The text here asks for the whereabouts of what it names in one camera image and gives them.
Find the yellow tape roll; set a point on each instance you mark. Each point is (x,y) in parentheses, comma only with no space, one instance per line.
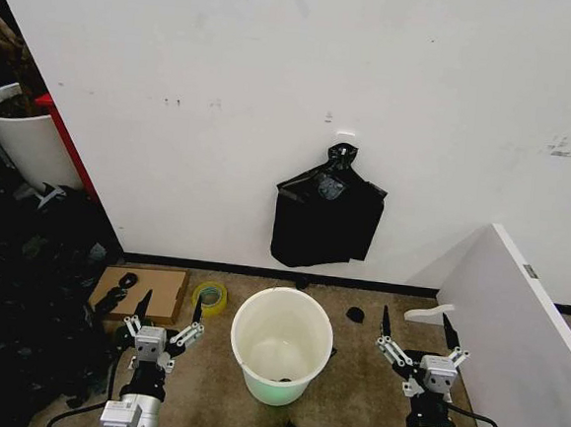
(216,308)

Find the large white board panel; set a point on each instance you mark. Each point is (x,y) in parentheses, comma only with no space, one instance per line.
(512,350)

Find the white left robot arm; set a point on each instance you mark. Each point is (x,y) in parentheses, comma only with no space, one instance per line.
(132,411)

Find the black plastic garbage bag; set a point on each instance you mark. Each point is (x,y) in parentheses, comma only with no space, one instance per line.
(324,226)

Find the white curved flat piece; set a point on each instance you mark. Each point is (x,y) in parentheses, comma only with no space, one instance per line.
(426,314)

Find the small grey board label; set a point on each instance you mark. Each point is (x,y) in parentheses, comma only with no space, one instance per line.
(530,271)

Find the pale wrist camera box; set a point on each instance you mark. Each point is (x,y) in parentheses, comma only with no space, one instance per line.
(149,343)
(438,374)

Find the brown plant trunk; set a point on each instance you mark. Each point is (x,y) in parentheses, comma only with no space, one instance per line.
(16,59)

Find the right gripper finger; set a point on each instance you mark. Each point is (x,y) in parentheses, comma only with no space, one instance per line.
(394,350)
(458,356)

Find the white round trash bin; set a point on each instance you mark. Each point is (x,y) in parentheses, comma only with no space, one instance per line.
(257,320)

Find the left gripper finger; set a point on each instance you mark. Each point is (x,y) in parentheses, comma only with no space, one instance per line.
(190,333)
(134,324)

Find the black plastic strip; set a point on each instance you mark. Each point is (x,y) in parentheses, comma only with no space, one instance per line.
(110,301)

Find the small dark bin debris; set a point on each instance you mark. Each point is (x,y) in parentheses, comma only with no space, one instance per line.
(282,380)

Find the white round planter pot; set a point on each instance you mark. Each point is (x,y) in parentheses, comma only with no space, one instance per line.
(29,144)

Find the flat brown cardboard box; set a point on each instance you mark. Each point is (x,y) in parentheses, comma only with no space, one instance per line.
(160,293)

